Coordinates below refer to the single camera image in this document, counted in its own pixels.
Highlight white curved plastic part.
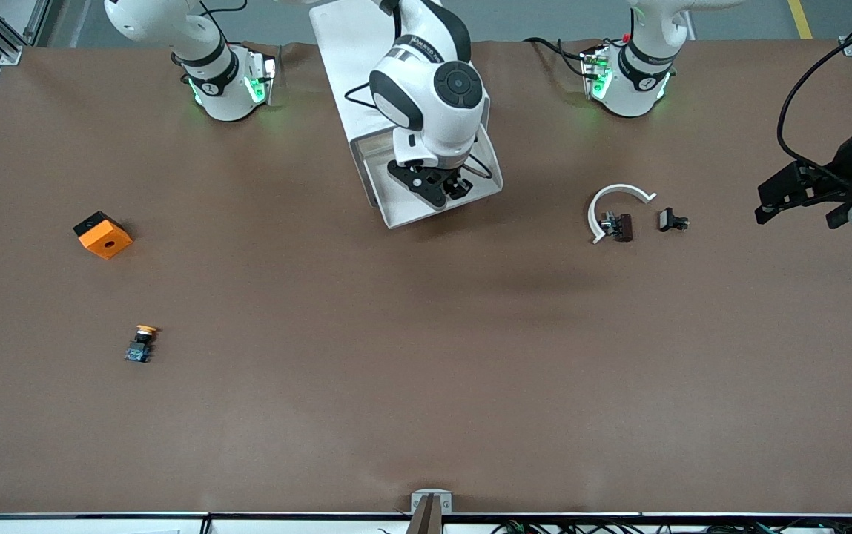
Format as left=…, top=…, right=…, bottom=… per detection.
left=587, top=183, right=657, bottom=245

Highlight brown paper table cover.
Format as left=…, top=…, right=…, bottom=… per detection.
left=0, top=39, right=852, bottom=516

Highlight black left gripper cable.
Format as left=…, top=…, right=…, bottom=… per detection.
left=777, top=15, right=852, bottom=168

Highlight tangled black floor cables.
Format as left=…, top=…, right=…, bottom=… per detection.
left=492, top=519, right=852, bottom=534

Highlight grey metal mounting bracket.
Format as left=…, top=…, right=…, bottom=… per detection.
left=410, top=489, right=453, bottom=515

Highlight brown camera post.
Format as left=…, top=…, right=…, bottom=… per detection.
left=405, top=493, right=443, bottom=534

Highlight orange and black button box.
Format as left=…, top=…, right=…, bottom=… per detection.
left=73, top=211, right=133, bottom=260

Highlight yellow mushroom push button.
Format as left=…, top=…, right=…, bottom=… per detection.
left=125, top=324, right=162, bottom=364

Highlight black arm base cable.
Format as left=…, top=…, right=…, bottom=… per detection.
left=524, top=36, right=591, bottom=75

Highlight white table edge rail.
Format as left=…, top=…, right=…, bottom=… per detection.
left=0, top=510, right=852, bottom=534

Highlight dark brown switch component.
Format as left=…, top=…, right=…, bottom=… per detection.
left=599, top=212, right=634, bottom=243

